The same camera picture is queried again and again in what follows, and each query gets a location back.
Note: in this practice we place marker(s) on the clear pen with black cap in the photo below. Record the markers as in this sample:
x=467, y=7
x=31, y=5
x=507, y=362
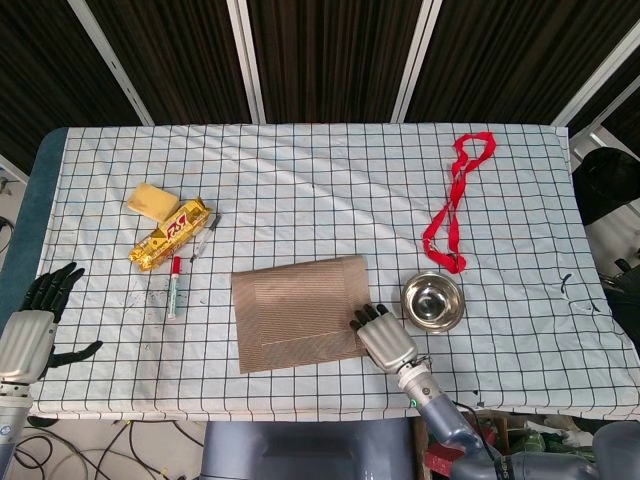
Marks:
x=202, y=242

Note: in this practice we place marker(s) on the grey-blue robot torso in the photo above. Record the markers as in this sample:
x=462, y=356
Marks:
x=300, y=450

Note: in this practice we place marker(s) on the black bag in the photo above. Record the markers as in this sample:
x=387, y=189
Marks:
x=607, y=185

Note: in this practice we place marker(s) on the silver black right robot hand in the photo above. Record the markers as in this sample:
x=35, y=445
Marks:
x=387, y=342

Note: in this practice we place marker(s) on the gold biscuit packet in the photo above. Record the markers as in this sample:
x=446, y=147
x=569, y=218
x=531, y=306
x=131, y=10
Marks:
x=170, y=235

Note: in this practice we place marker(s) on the red-capped whiteboard marker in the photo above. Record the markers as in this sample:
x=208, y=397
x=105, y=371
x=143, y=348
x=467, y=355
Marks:
x=174, y=292

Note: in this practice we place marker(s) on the brown woven placemat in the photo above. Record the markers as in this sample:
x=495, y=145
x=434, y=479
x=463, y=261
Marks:
x=295, y=315

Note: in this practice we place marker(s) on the metal bowl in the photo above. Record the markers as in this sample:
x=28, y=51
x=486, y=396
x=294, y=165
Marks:
x=432, y=302

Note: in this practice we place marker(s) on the yellow sponge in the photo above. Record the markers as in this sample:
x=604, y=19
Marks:
x=150, y=200

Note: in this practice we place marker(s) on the white metal frame post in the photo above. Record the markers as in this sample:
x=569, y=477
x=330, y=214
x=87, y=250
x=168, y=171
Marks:
x=416, y=60
x=112, y=60
x=247, y=60
x=595, y=80

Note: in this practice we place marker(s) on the green patterned cloth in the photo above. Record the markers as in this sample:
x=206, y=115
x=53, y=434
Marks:
x=535, y=442

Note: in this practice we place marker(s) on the red box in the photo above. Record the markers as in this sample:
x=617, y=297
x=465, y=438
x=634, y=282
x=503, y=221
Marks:
x=442, y=462

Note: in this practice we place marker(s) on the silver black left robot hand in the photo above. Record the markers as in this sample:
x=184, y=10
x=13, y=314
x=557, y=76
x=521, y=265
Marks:
x=25, y=345

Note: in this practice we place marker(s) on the white black-checked tablecloth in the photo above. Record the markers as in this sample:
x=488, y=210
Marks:
x=310, y=175

